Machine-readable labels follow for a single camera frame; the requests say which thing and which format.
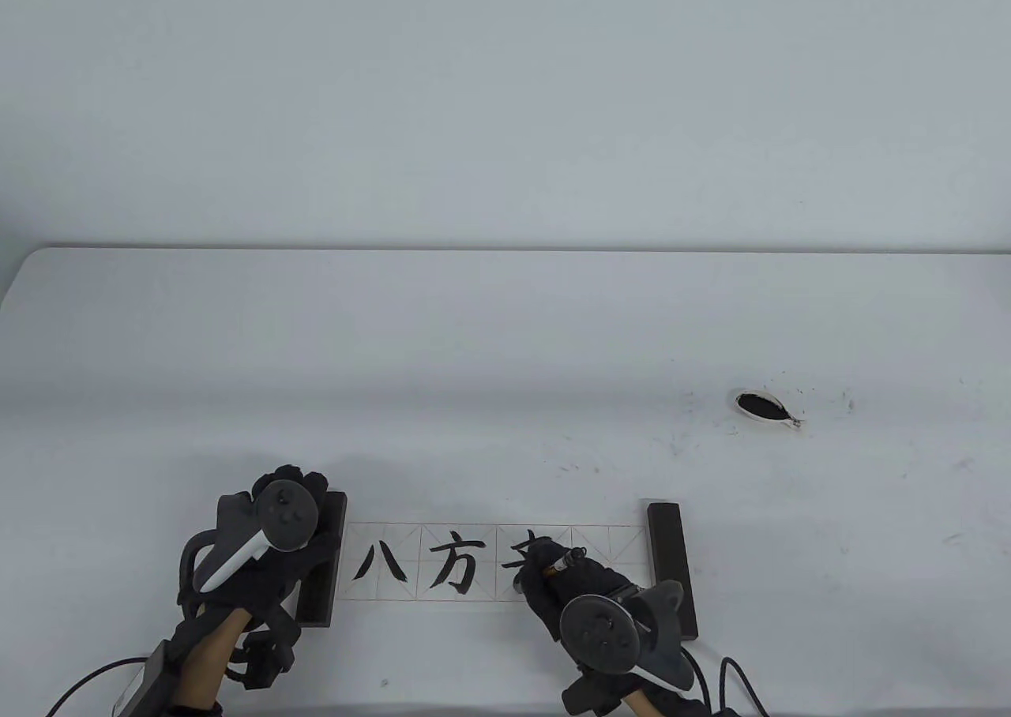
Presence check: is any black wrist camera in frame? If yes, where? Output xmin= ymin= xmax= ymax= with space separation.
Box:
xmin=562 ymin=670 xmax=633 ymax=716
xmin=237 ymin=626 xmax=299 ymax=690

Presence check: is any black braided cable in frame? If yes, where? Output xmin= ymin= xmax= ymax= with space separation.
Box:
xmin=687 ymin=654 xmax=771 ymax=717
xmin=46 ymin=655 xmax=151 ymax=717

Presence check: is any small white ink dish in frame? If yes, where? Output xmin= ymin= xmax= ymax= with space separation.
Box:
xmin=731 ymin=388 xmax=806 ymax=432

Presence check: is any person's left hand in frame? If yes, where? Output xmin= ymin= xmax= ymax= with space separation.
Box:
xmin=178 ymin=464 xmax=342 ymax=623

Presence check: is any black paperweight bar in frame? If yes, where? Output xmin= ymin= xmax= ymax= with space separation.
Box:
xmin=646 ymin=501 xmax=700 ymax=641
xmin=296 ymin=490 xmax=348 ymax=629

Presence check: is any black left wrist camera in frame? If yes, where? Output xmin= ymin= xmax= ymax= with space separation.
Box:
xmin=237 ymin=626 xmax=299 ymax=690

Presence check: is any person's left forearm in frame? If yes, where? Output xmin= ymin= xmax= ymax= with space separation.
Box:
xmin=170 ymin=606 xmax=250 ymax=717

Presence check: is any red grid calligraphy paper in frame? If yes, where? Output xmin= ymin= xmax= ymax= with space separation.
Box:
xmin=340 ymin=521 xmax=656 ymax=606

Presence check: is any person's right hand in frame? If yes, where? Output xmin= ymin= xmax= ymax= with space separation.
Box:
xmin=517 ymin=535 xmax=642 ymax=645

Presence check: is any black labelled box left wrist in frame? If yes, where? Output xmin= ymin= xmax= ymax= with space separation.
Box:
xmin=115 ymin=642 xmax=171 ymax=717

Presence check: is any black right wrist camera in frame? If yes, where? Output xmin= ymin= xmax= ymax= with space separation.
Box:
xmin=562 ymin=670 xmax=633 ymax=716

